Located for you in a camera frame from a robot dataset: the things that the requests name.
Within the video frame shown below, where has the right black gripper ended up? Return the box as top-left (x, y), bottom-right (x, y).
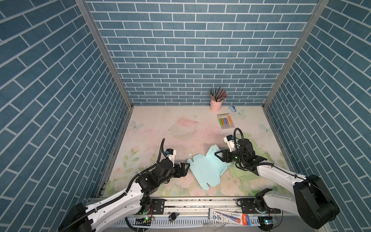
top-left (214, 148), bottom-right (246, 164)

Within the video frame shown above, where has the light blue paper box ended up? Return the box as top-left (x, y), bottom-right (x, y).
top-left (187, 145), bottom-right (231, 190)

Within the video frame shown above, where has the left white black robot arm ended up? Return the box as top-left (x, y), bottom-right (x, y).
top-left (58, 158), bottom-right (190, 232)

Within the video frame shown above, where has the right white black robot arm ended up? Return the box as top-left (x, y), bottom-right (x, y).
top-left (214, 136), bottom-right (340, 229)

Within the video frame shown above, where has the light green flat paper box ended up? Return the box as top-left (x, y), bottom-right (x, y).
top-left (229, 132), bottom-right (274, 182)

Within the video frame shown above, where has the pack of coloured markers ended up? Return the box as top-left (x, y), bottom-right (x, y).
top-left (217, 114), bottom-right (235, 130)

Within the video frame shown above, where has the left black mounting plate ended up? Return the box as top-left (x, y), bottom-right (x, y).
top-left (139, 198), bottom-right (165, 215)

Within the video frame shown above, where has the black mounting plate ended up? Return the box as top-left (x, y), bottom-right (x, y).
top-left (236, 197), bottom-right (281, 215)
top-left (139, 198), bottom-right (165, 215)

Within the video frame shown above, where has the small black knob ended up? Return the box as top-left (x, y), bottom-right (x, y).
top-left (169, 212), bottom-right (177, 223)

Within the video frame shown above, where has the pink pencil cup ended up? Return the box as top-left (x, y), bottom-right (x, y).
top-left (210, 100), bottom-right (223, 113)

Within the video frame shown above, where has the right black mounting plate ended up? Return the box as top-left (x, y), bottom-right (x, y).
top-left (236, 197), bottom-right (281, 215)

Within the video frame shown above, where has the white red blue package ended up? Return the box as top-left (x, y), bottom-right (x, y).
top-left (208, 208), bottom-right (251, 226)

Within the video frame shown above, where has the coloured pencils bundle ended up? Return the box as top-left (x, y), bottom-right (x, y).
top-left (209, 88), bottom-right (228, 102)

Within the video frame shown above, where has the left green circuit board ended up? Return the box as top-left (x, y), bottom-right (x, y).
top-left (133, 217), bottom-right (152, 227)

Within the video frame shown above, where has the right green lit device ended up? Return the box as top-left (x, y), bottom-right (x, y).
top-left (258, 217), bottom-right (274, 232)

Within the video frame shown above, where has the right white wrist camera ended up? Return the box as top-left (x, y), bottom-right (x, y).
top-left (224, 135), bottom-right (236, 152)

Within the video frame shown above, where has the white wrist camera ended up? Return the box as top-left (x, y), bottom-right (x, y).
top-left (165, 148), bottom-right (177, 166)
top-left (224, 135), bottom-right (236, 152)

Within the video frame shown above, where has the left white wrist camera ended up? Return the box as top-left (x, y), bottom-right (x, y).
top-left (165, 148), bottom-right (177, 166)

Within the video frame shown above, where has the left black corrugated cable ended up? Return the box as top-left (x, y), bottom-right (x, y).
top-left (57, 138), bottom-right (166, 232)

